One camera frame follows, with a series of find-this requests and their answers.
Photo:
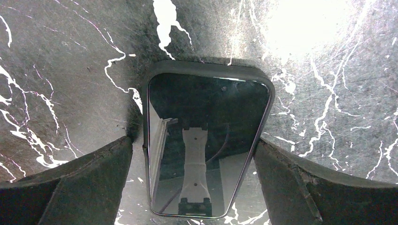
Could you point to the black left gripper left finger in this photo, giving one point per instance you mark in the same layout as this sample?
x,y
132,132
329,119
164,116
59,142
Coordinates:
x,y
84,191

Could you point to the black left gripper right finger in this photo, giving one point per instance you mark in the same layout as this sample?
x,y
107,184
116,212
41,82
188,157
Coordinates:
x,y
298,191

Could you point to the black phone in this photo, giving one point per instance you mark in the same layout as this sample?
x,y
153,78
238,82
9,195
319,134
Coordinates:
x,y
202,123

